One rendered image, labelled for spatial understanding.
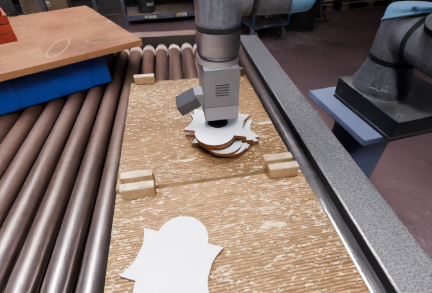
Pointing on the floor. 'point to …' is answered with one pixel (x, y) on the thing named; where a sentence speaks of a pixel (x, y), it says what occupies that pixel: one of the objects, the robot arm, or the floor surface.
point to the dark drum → (304, 18)
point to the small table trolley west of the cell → (264, 25)
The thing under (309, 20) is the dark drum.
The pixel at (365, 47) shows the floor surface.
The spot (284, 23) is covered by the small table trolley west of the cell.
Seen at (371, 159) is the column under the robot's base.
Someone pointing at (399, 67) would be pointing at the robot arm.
